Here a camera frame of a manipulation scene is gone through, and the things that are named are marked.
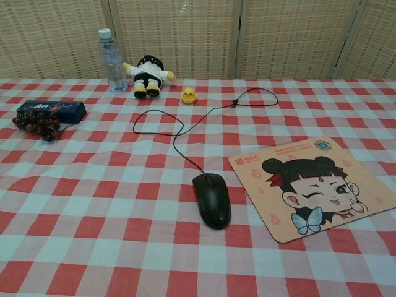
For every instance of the black computer mouse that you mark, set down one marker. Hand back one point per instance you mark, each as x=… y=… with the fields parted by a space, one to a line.
x=213 y=201

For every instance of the cartoon girl mouse pad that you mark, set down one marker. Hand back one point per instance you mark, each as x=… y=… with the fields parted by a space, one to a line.
x=263 y=185

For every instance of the small yellow rubber duck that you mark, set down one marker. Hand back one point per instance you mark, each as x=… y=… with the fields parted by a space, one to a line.
x=188 y=95

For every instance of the plush doll white shirt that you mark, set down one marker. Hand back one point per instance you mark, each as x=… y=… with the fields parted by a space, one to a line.
x=148 y=72

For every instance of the bamboo folding screen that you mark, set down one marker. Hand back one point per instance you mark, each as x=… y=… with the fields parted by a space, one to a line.
x=185 y=37

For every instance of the clear plastic water bottle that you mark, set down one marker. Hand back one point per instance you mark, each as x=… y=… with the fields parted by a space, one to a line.
x=114 y=71

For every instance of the red white checkered tablecloth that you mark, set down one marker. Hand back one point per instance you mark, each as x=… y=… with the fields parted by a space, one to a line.
x=92 y=216

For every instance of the dark blue rectangular box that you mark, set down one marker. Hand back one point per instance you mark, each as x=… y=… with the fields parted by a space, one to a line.
x=68 y=111

